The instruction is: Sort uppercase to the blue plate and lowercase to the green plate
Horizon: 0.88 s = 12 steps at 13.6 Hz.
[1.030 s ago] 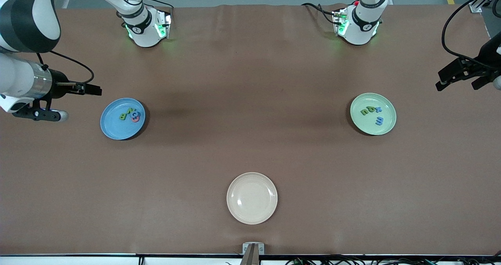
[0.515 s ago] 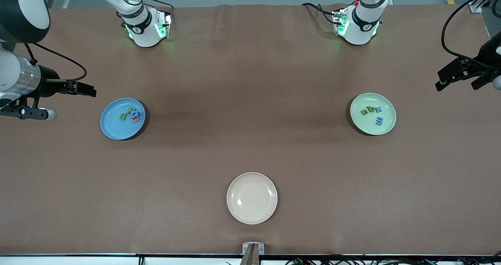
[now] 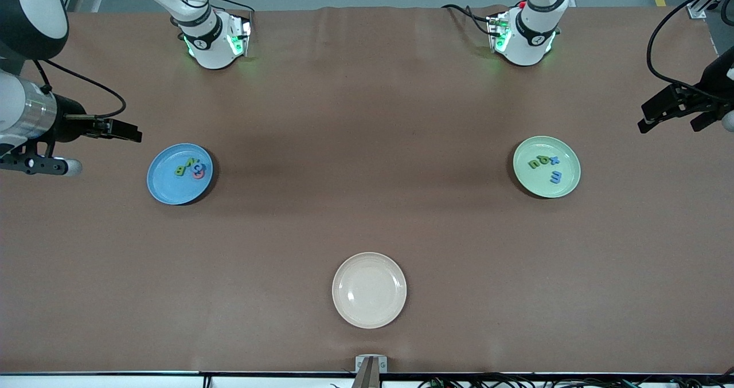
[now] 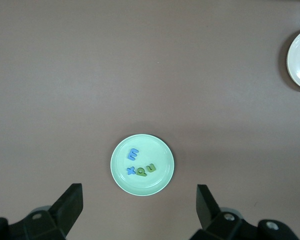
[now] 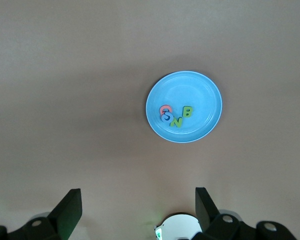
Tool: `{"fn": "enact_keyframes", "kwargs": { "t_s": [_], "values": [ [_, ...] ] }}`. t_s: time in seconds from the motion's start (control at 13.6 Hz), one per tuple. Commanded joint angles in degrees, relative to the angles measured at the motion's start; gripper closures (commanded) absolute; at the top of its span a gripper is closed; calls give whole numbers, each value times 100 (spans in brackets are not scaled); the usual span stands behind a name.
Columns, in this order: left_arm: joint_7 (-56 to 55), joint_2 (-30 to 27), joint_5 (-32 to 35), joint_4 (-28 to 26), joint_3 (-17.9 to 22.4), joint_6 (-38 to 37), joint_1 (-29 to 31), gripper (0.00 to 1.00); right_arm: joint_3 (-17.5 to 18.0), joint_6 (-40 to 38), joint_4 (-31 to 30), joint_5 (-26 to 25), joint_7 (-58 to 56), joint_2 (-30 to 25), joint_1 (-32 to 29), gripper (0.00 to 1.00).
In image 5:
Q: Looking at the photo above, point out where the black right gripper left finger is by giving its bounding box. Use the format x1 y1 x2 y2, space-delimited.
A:
0 188 83 240

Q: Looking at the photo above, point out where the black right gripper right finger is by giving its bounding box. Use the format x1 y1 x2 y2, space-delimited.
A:
193 186 297 240

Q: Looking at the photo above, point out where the green letter N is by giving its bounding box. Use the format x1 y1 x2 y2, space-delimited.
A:
169 116 184 129

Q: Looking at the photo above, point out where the green letter B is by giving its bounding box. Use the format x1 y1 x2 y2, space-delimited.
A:
182 105 194 119

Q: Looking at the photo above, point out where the blue letter c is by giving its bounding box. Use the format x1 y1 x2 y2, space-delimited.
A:
160 111 174 123

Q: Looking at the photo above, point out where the pink letter Q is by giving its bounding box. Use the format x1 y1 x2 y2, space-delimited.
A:
159 104 173 116

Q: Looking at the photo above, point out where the blue plate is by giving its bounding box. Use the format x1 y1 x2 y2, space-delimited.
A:
145 70 223 144

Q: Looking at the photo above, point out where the brown table cover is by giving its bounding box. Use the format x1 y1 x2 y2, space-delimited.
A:
0 0 300 240

